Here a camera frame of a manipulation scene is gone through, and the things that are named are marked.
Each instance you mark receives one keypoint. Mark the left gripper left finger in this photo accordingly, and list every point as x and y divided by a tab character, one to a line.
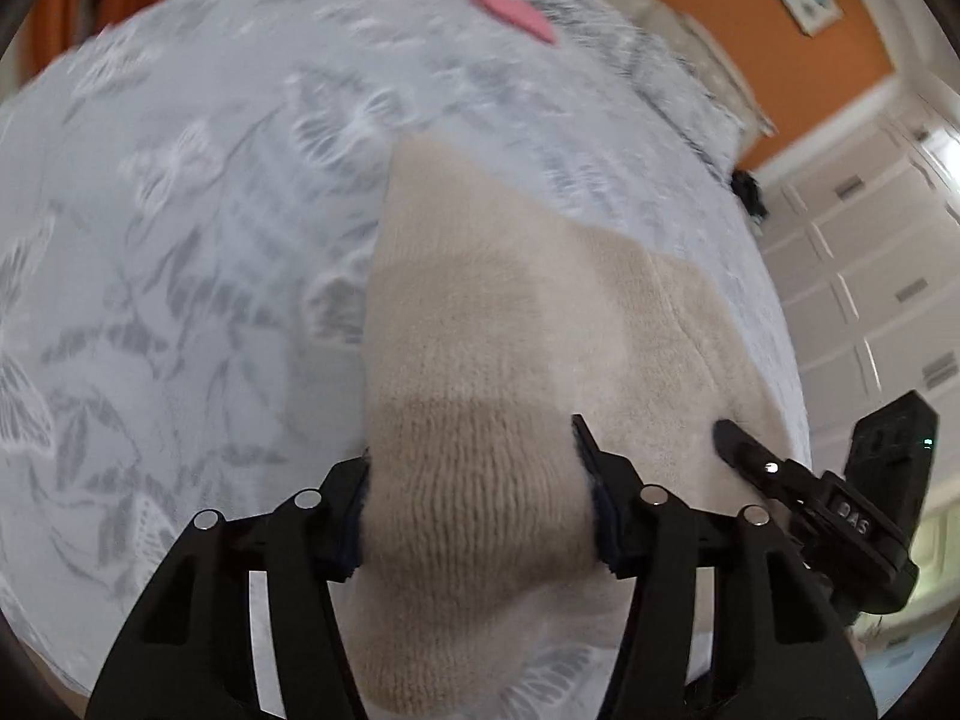
186	650

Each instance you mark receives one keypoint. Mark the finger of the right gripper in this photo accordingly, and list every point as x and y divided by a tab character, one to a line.
755	464

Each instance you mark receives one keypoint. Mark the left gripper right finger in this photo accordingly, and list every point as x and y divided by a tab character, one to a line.
725	621

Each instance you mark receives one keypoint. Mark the beige sweater with black hearts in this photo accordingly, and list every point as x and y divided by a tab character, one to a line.
491	322

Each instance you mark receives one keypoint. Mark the white wardrobe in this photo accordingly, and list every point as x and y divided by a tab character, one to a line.
862	244

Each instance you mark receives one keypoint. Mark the black bag on nightstand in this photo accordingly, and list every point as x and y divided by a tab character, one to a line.
748	191

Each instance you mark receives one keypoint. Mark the grey butterfly bedspread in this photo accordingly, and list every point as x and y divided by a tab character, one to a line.
189	209

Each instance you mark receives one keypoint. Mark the beige padded headboard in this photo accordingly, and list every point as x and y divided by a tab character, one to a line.
711	63

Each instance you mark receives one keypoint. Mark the pink folded cloth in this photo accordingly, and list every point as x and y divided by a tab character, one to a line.
520	15

